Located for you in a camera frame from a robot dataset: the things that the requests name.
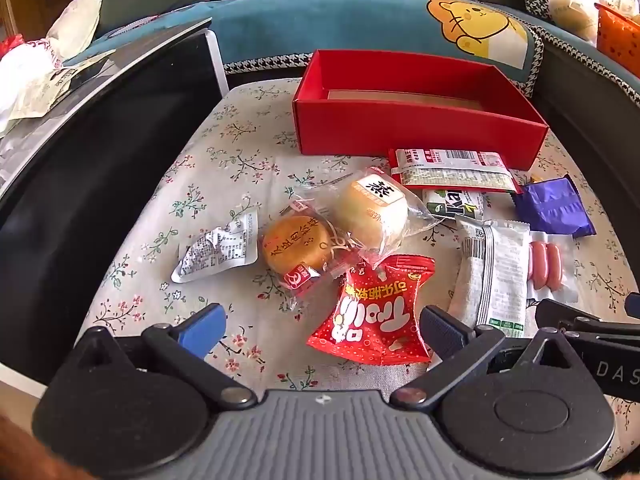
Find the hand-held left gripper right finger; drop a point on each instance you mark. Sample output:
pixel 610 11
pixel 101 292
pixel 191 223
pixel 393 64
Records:
pixel 441 329

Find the white and green snack packet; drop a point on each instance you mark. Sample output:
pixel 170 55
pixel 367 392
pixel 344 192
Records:
pixel 495 270

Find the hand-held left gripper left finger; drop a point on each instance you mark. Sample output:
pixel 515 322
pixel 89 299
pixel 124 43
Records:
pixel 206 326

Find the blue cushion with yellow bear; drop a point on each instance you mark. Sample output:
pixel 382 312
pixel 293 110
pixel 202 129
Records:
pixel 350 20

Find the orange round pastry packet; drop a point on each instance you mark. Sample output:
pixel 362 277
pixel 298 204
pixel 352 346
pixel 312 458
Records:
pixel 295 245

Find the red candy bag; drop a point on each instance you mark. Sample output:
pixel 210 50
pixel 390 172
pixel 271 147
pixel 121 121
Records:
pixel 370 315

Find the floral tablecloth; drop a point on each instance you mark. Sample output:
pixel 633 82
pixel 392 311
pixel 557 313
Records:
pixel 200 160

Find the clear plastic bag of bread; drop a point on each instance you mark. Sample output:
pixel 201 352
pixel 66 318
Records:
pixel 575 0

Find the clear sausage packet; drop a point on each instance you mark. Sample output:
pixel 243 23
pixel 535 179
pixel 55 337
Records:
pixel 545 265

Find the red and white long packet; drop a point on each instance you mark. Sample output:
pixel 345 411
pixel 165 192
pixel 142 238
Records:
pixel 450 170

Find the silver foil snack packet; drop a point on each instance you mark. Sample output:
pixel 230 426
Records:
pixel 215 250

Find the red cardboard box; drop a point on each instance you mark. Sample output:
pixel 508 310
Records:
pixel 400 130

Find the orange basket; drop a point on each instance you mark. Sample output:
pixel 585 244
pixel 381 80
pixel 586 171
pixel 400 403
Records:
pixel 620 35

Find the green and white wafer packet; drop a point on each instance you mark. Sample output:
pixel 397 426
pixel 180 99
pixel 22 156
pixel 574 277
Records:
pixel 455 205

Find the pale steamed cake packet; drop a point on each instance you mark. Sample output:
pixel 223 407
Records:
pixel 370 210

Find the white plastic bag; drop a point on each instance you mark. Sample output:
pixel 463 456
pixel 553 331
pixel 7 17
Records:
pixel 25 75

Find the purple foil packet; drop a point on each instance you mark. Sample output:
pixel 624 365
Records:
pixel 550 205

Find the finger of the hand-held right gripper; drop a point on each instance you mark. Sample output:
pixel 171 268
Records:
pixel 610 335
pixel 560 312

